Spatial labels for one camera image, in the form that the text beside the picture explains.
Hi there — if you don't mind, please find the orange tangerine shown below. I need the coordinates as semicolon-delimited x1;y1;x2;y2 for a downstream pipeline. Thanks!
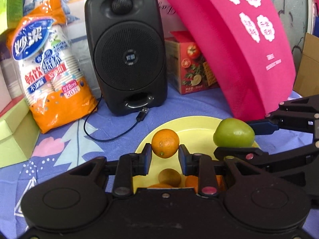
185;175;198;193
148;183;174;189

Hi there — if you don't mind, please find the green fruit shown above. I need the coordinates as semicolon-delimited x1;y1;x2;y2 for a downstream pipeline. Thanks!
213;118;255;148

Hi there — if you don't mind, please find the brown longan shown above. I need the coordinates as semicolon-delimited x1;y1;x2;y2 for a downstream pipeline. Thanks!
158;168;181;187

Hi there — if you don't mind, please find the orange tangerine lowest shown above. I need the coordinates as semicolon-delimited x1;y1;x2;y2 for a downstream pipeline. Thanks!
151;129;179;159

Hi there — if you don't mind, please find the stacked cardboard boxes right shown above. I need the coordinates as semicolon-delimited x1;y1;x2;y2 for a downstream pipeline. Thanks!
294;33;319;97

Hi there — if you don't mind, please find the yellow plastic plate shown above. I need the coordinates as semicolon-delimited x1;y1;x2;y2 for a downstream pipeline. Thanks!
132;115;261;195

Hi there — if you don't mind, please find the red tomato snack box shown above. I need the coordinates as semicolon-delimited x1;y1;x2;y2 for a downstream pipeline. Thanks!
165;31;219;95

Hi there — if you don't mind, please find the orange paper cup pack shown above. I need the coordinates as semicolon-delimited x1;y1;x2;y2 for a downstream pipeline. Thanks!
6;0;97;133

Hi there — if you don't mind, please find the pink tote bag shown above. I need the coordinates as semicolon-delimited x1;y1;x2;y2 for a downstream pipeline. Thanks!
168;0;296;121

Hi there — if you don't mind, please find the flat light green box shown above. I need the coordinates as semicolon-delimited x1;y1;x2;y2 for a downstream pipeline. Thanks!
1;98;39;167

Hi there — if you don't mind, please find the black speaker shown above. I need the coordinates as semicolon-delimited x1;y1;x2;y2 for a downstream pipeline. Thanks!
84;0;168;116

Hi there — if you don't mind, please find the large green gift box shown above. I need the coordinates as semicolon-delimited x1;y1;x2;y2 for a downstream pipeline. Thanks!
1;0;23;35

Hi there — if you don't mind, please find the black speaker cable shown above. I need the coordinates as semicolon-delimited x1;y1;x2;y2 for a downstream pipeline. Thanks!
83;97;150;143

